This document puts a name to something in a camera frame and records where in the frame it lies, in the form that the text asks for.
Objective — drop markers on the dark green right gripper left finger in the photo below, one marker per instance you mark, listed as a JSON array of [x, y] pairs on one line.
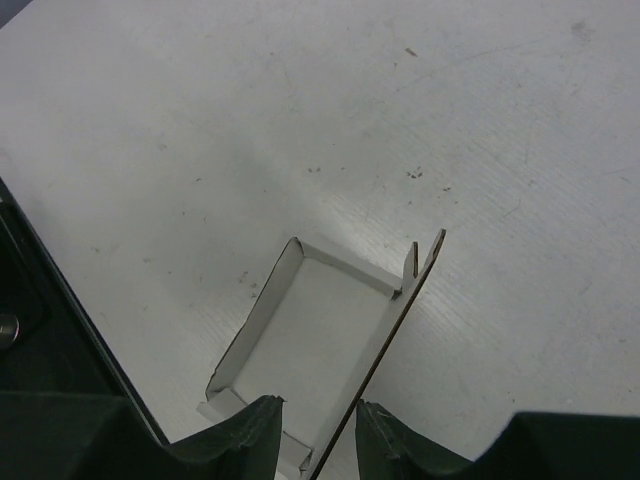
[[78, 436]]

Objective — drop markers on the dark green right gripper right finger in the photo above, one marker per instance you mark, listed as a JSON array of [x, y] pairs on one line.
[[533, 445]]

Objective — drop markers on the white paper box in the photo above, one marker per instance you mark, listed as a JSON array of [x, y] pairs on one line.
[[315, 336]]

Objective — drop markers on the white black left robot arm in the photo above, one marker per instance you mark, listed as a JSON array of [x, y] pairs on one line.
[[48, 341]]

